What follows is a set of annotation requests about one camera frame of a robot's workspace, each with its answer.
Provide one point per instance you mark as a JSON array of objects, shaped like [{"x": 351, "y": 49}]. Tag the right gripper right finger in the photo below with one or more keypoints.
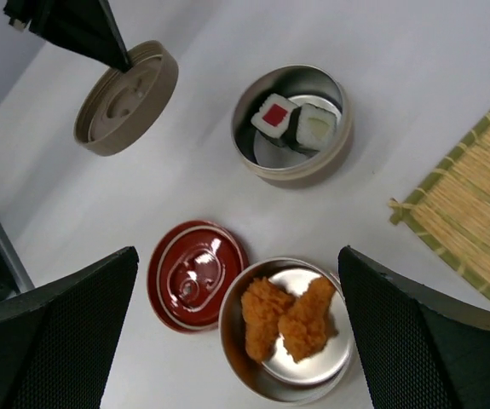
[{"x": 419, "y": 348}]

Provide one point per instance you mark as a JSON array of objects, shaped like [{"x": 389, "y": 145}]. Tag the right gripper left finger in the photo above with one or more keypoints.
[{"x": 58, "y": 341}]

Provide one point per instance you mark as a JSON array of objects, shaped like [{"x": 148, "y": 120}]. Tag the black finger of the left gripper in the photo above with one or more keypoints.
[{"x": 85, "y": 27}]

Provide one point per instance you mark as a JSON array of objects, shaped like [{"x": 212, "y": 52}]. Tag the grey round lid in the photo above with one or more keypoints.
[{"x": 121, "y": 107}]

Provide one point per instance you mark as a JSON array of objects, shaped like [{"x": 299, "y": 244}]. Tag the orange fried food piece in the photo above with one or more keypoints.
[{"x": 303, "y": 326}]

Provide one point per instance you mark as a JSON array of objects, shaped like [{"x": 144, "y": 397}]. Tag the red round lid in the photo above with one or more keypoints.
[{"x": 189, "y": 273}]

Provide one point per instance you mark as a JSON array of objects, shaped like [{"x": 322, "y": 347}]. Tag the sushi roll piece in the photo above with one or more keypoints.
[
  {"x": 311, "y": 129},
  {"x": 272, "y": 119}
]

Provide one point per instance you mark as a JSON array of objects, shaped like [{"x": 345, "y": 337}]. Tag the steel round container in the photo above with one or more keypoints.
[
  {"x": 279, "y": 378},
  {"x": 281, "y": 166}
]

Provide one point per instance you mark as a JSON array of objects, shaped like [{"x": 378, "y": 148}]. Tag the bamboo mat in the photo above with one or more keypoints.
[{"x": 450, "y": 209}]

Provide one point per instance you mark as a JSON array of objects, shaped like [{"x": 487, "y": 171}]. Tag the aluminium rail frame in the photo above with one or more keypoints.
[{"x": 22, "y": 280}]

